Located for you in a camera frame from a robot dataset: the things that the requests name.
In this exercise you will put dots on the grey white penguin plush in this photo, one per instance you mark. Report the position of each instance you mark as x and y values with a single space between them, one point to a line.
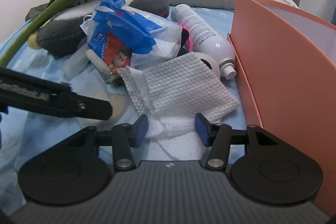
67 31

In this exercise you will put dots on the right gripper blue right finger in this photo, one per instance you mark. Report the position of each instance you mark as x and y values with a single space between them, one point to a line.
218 138

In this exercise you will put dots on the small panda plush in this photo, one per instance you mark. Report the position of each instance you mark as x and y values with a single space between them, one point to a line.
210 63

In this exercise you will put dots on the white spray can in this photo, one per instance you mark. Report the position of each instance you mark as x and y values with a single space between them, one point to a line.
206 39

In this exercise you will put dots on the orange cardboard box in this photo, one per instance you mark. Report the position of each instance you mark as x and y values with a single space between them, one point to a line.
285 59

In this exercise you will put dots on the green plush stem toy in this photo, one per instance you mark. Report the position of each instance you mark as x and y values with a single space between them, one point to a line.
53 9

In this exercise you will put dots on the pink hair accessory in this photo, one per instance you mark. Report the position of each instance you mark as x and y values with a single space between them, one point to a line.
186 43

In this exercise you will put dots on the blue star bedsheet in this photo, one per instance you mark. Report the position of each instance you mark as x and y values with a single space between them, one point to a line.
26 134

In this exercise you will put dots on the white tissue piece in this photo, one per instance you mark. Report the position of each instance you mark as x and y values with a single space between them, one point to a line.
76 63

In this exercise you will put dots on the blue white plastic bag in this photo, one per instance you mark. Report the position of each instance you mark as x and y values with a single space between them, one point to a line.
145 40

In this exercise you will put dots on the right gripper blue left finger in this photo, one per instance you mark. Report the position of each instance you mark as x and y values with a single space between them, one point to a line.
124 137

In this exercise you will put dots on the white textured paper towel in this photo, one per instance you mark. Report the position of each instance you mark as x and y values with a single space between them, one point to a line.
179 88

